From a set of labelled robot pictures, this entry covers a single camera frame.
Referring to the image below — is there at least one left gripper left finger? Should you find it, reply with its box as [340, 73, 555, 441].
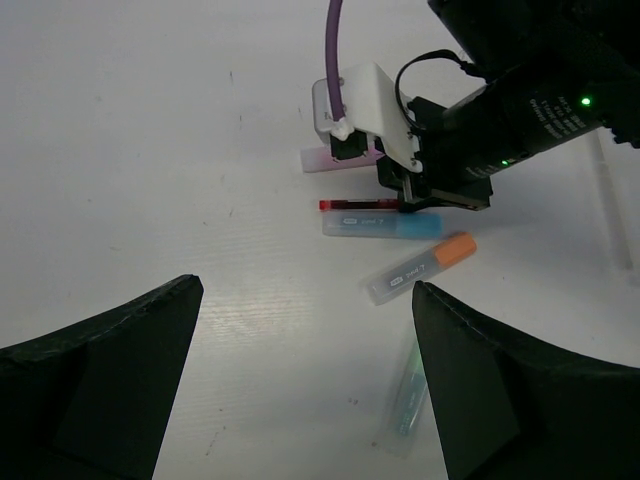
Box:
[1, 275, 203, 479]

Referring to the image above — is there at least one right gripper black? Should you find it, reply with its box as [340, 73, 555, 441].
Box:
[377, 59, 610, 212]

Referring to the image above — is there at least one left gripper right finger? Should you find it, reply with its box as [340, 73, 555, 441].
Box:
[412, 282, 639, 479]

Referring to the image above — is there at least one red ink pen refill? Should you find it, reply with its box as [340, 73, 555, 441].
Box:
[318, 199, 400, 212]

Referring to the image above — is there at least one green capped lead case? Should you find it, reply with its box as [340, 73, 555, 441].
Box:
[381, 342, 428, 457]

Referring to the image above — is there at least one clear plastic compartment tray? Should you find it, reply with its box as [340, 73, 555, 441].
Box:
[587, 129, 639, 288]

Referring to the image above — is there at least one orange capped lead case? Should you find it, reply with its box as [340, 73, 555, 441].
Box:
[364, 233, 477, 306]

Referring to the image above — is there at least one blue capped lead case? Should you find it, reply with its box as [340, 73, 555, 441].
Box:
[322, 211, 444, 240]

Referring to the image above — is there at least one purple capped lead case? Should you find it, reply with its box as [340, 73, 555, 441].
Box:
[300, 146, 383, 174]

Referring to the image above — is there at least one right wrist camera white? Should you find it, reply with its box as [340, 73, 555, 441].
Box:
[311, 62, 423, 173]

